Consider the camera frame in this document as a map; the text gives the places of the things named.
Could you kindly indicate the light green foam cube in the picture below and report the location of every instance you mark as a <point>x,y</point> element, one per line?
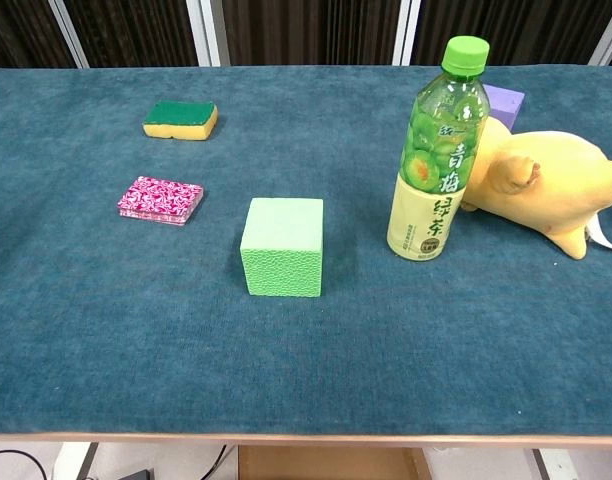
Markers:
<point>281,250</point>

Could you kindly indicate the green tea plastic bottle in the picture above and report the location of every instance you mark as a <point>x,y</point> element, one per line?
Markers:
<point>426,220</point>

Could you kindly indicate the blue velvet tablecloth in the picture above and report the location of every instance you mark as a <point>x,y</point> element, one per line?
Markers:
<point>336,360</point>

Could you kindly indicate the green yellow scouring sponge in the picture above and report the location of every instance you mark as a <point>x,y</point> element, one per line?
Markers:
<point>181,117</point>

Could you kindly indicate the brown cardboard box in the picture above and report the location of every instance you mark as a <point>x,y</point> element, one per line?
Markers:
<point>326,465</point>

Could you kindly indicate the purple foam cube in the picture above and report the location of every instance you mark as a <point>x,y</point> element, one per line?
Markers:
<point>506,107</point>

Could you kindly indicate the yellow plush duck toy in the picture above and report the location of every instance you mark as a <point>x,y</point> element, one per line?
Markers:
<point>551,190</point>

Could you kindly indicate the dark grey floor box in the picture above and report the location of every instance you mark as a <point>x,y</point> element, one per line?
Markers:
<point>136,475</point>

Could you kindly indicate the white table leg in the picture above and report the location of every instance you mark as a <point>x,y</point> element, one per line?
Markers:
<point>556,467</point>
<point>71,462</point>

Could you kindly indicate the white metal frame post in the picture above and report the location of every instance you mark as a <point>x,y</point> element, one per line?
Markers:
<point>68,35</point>
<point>203,30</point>
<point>611,35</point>
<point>406,30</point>

